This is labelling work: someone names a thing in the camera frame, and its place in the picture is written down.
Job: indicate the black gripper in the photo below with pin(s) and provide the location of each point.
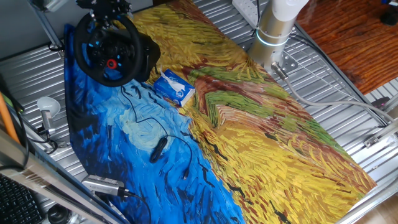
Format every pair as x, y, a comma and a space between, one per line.
104, 7

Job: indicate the black racing steering wheel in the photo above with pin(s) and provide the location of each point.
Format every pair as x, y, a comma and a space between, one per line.
82, 62

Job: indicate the black wheel base housing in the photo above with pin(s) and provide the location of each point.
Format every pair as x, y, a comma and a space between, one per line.
149, 53

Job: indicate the slanted aluminium pole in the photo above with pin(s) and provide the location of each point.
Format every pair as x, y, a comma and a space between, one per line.
46, 29

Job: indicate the white dome stand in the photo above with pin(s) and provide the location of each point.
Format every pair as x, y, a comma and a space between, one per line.
48, 105

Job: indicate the blue tissue pack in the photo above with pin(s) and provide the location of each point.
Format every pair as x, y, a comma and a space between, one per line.
177, 90

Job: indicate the orange pole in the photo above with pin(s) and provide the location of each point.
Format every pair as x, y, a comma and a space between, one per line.
7, 119

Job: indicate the white power strip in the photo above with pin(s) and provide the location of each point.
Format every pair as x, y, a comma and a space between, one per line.
245, 9

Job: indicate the painted blue yellow tablecloth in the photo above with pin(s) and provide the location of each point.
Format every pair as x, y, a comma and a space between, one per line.
248, 140

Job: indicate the black round knob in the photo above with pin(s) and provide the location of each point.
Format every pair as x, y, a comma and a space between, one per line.
59, 214

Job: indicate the black keyboard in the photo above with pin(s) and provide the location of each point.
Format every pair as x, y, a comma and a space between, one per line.
17, 202

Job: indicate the brown wooden desk top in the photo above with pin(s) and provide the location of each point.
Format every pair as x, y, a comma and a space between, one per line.
348, 49

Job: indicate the black object on desk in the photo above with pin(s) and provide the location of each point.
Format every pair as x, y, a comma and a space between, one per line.
390, 17

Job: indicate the small black box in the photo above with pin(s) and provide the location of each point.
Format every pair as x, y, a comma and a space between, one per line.
381, 102

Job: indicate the silver depth camera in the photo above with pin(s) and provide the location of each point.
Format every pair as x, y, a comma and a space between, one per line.
102, 185

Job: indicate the aluminium frame bar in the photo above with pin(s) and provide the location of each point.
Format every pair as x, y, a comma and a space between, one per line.
46, 180

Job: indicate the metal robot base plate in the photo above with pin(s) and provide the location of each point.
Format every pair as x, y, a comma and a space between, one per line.
289, 63

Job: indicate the metal rail bracket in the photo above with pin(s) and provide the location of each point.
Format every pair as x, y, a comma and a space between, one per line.
374, 140

